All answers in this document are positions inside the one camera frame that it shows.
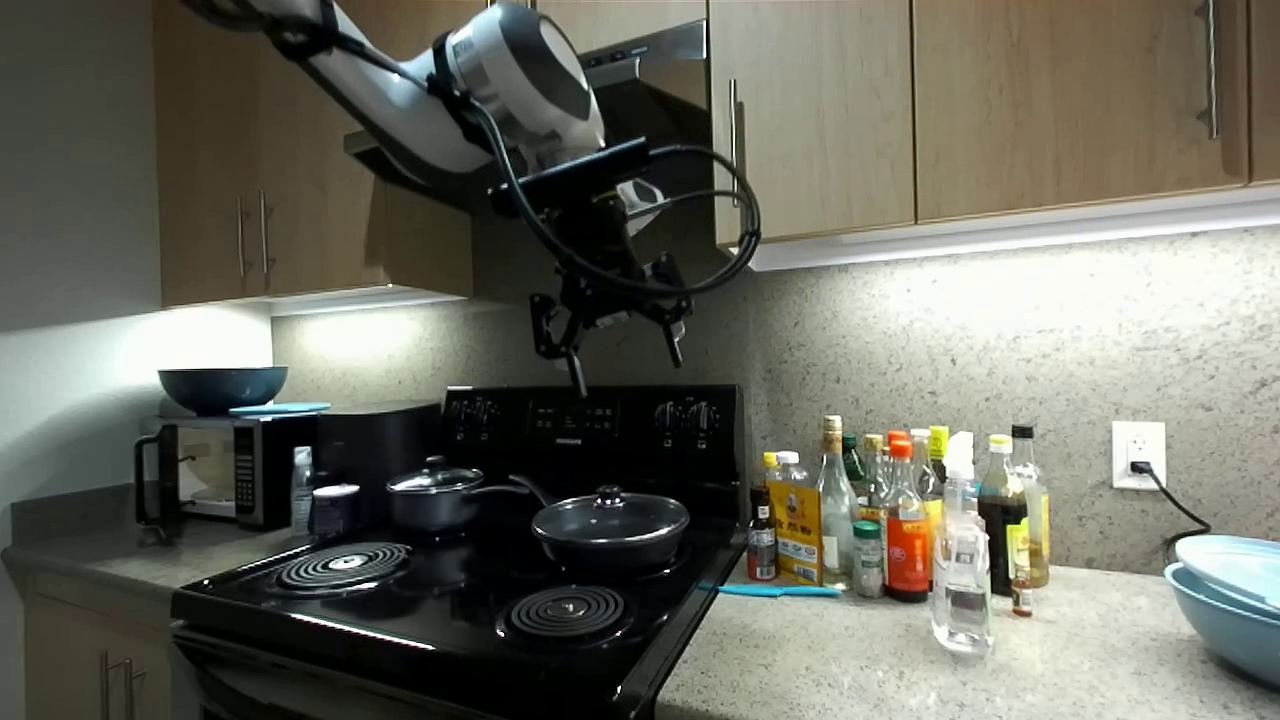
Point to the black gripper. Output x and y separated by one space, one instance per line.
604 286

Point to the glass frying pan lid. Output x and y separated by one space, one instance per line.
610 513

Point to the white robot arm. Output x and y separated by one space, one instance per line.
387 95

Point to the glass saucepan lid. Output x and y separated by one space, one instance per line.
433 478

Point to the grey saucepan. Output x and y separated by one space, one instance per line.
433 513

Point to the small dark spice jar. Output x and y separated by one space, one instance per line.
761 544

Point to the black air fryer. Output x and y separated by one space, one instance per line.
372 440

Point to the stainless range hood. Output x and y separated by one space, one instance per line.
652 61

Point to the small burner coil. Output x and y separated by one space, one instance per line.
565 610

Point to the glass bottle gold cap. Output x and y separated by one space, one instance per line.
836 513

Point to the narrow wooden cabinet door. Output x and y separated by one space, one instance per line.
827 120

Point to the teal utensil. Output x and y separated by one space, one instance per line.
780 589

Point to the wooden cabinet over hood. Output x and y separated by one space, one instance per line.
640 16

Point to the teal plate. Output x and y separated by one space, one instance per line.
285 409

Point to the small green lid jar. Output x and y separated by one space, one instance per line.
868 561

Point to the black electric stove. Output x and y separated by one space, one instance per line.
440 624

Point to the bottle yellow green cap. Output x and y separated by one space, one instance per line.
937 460

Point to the large burner coil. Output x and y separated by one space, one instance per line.
345 567

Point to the orange sauce bottle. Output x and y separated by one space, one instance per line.
910 554

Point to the under-cabinet light strip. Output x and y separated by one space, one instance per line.
1003 231

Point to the dark blue bowl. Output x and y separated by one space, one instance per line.
220 391

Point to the black toaster oven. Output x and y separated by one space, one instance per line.
225 465

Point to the clear spray bottle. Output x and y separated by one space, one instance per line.
960 585

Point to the dark soy sauce bottle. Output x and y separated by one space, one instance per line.
1003 526

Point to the wide wooden cabinet door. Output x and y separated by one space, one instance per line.
1064 106

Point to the wooden base cabinet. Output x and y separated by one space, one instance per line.
83 660

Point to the light blue bowl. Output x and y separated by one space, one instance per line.
1232 567
1226 635

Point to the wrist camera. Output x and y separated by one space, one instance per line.
640 201

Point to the wooden two-door wall cabinet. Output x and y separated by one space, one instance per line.
242 134

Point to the white wall outlet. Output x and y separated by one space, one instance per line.
1138 444

